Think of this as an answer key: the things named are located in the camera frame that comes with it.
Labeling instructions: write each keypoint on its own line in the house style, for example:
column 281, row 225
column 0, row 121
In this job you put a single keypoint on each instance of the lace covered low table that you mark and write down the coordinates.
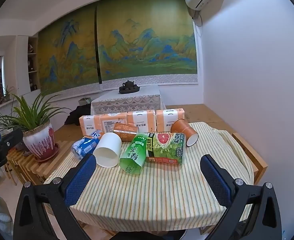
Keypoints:
column 127, row 102

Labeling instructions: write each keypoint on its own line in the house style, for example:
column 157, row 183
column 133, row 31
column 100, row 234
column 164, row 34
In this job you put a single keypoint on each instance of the red and white flowerpot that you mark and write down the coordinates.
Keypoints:
column 39, row 142

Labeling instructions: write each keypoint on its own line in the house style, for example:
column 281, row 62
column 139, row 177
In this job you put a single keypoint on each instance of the dark tea tray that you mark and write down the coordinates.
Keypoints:
column 129, row 91

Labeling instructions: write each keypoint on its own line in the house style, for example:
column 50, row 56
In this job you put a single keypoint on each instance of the green spider plant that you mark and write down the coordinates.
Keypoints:
column 28, row 116

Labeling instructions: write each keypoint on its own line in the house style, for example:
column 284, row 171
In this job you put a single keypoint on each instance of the striped yellow tablecloth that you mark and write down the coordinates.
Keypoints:
column 149, row 192

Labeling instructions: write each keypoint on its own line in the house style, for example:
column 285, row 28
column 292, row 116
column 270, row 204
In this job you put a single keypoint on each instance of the plain orange paper cup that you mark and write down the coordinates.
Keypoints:
column 183, row 130

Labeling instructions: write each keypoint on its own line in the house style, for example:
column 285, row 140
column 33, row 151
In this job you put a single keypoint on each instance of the orange patterned paper cup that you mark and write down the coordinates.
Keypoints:
column 125, row 131

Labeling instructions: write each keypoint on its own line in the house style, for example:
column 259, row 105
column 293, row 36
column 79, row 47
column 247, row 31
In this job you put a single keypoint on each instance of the narrow landscape wall scroll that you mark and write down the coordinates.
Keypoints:
column 67, row 55

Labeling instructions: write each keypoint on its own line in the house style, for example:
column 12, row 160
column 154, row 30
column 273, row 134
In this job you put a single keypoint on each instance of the black bag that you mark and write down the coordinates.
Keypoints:
column 78, row 115

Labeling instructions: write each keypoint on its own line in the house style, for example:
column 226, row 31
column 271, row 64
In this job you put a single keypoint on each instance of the slatted wooden stand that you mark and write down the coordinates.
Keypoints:
column 24, row 166

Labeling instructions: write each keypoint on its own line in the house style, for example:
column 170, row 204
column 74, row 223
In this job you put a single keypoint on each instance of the wide landscape wall scroll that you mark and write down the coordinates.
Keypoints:
column 147, row 40

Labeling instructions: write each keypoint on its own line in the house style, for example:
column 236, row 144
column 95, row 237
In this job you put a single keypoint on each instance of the small potted plant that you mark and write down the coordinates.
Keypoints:
column 8, row 93

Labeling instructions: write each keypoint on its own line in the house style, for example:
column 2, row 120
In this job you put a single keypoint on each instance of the white paper cup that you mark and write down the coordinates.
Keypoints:
column 108, row 151

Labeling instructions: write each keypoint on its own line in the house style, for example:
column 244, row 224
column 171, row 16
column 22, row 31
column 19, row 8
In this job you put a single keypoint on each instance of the orange tissue pack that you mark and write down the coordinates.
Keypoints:
column 168, row 118
column 142, row 120
column 112, row 120
column 89, row 125

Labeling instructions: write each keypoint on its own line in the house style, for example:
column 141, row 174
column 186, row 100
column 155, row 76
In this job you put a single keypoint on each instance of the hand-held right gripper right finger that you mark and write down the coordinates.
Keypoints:
column 217, row 183

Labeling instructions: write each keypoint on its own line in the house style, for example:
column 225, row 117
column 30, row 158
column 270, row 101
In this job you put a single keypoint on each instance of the dark teapot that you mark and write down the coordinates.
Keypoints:
column 128, row 84

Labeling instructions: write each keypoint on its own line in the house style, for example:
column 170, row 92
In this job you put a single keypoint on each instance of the white wall shelf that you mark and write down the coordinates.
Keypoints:
column 32, row 62

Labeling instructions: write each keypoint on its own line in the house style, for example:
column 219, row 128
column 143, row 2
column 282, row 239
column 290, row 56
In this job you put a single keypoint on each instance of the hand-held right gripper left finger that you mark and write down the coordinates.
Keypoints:
column 79, row 178

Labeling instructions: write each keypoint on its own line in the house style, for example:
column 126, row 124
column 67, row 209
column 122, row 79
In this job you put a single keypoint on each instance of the wooden table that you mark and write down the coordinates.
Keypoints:
column 252, row 155

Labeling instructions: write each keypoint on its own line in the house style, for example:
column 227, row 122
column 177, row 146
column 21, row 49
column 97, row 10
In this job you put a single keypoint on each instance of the small green box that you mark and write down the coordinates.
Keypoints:
column 84, row 102

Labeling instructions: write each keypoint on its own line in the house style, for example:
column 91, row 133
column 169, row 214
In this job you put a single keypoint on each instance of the green printed cup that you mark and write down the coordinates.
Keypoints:
column 134, row 155

